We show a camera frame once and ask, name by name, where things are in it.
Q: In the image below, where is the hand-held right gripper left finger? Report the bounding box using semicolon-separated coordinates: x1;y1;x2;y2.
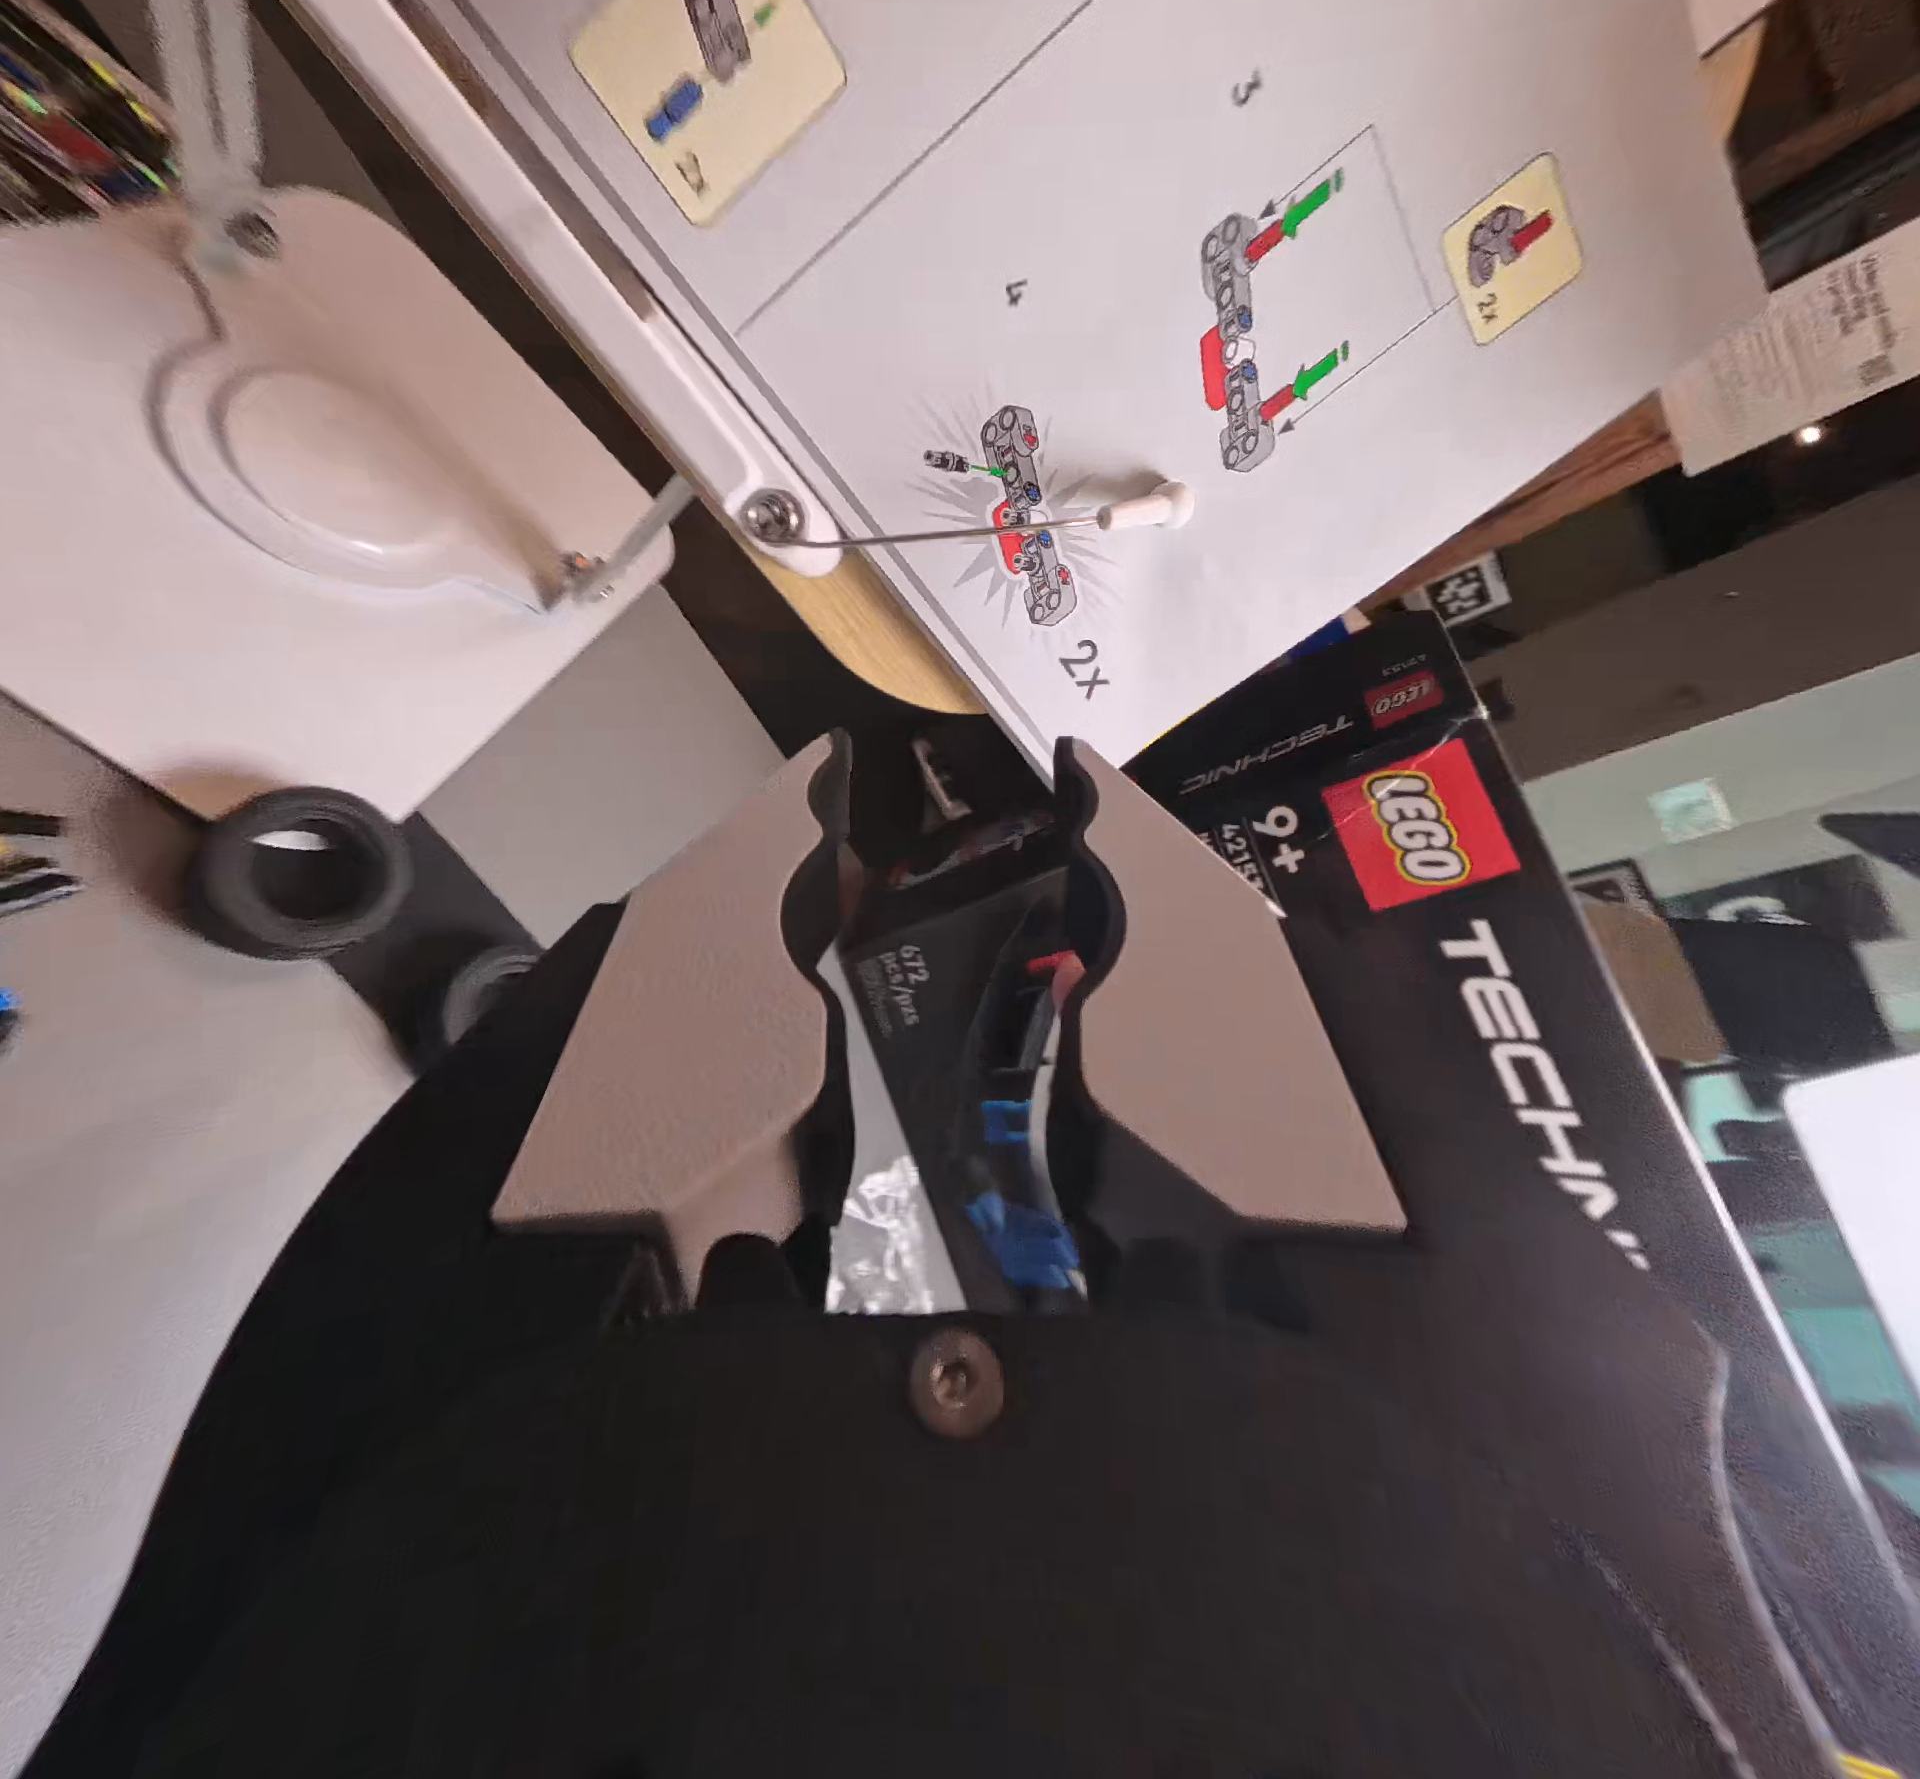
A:
489;734;858;1269

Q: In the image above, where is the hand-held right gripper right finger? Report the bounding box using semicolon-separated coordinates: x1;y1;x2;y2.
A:
1051;738;1405;1284

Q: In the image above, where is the white book stand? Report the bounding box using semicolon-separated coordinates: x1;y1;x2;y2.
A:
0;0;1198;822

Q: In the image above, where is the white instruction booklet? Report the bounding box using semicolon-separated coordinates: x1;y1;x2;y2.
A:
338;0;1779;762

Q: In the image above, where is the black cardboard set box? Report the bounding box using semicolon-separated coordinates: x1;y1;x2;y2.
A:
830;610;1920;1779

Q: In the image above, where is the pile of small lego pins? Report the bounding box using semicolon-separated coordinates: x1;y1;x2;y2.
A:
0;804;73;1044

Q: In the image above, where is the printed paper sheet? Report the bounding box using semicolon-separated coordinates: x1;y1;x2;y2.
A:
1660;233;1920;478

